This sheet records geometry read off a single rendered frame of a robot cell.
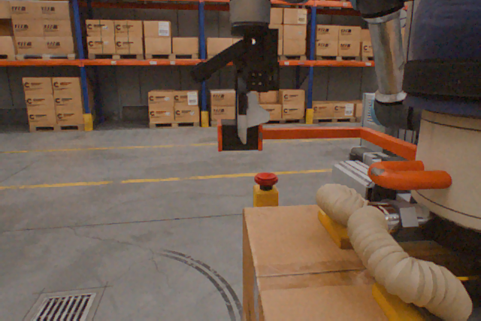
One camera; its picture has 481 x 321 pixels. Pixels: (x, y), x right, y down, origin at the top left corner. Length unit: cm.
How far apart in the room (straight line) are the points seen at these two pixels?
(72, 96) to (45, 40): 129
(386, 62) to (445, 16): 66
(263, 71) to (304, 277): 34
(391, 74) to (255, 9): 60
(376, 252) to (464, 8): 25
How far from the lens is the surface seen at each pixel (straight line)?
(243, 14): 56
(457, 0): 39
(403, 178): 38
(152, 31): 751
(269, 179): 86
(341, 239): 47
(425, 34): 41
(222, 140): 57
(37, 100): 820
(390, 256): 33
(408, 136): 143
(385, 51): 102
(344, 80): 985
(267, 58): 57
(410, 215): 42
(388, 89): 108
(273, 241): 48
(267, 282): 40
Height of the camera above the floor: 133
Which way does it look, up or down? 14 degrees down
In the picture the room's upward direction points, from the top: straight up
